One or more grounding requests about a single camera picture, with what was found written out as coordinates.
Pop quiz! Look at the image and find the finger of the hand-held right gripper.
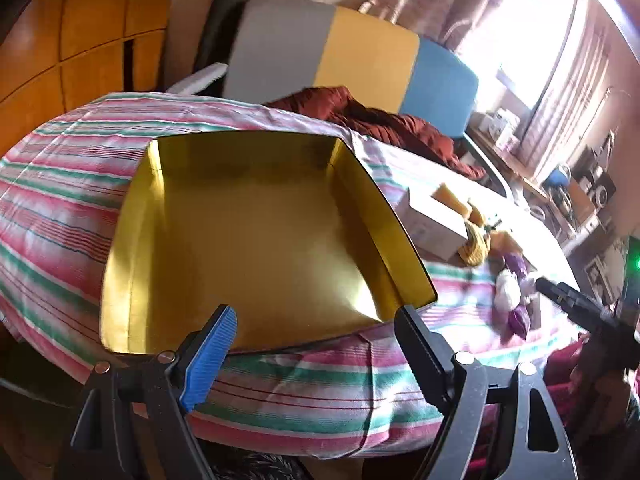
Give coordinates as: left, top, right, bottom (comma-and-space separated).
535, 276, 608, 331

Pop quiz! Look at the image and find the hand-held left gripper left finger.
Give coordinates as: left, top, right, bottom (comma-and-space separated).
70, 304, 238, 480

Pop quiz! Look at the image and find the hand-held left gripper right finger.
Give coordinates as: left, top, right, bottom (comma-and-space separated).
394, 304, 578, 480

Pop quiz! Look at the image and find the plastic-wrapped white ball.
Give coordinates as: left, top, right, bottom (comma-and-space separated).
494, 269, 523, 311

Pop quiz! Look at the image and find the gold-lined box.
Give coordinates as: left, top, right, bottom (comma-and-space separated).
100, 132, 437, 356

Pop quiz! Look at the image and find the wooden side table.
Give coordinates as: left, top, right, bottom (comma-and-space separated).
542, 185, 601, 241

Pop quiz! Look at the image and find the silver mini stereo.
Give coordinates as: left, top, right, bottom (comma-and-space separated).
575, 170, 618, 206

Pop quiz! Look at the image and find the dark furry cloth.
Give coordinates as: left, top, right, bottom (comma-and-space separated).
207, 447, 308, 480

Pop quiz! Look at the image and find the blue round container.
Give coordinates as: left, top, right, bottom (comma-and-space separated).
545, 166, 571, 191

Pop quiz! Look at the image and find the white cardboard box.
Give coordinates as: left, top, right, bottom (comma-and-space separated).
397, 187, 469, 257

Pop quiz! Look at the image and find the wooden desk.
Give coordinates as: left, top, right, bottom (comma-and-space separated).
467, 125, 551, 198

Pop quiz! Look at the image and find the white carton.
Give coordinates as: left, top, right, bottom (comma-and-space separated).
492, 110, 521, 143

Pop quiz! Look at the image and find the pink patterned curtain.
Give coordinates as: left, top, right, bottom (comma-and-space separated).
357, 0, 506, 56
520, 0, 621, 181

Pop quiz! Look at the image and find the rust-brown quilted blanket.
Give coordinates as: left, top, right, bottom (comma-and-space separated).
265, 86, 486, 181

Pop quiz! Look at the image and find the pink green striped tablecloth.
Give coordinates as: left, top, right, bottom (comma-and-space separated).
0, 91, 586, 461

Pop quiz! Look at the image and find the bright window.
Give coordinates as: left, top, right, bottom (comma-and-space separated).
457, 0, 583, 116

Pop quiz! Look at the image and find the grey yellow blue chair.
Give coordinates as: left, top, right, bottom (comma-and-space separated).
167, 0, 481, 138

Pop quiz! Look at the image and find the black padded panel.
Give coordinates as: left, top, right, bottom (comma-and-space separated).
192, 0, 256, 76

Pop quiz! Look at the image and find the wooden wardrobe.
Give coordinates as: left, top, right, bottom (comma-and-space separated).
0, 0, 178, 156

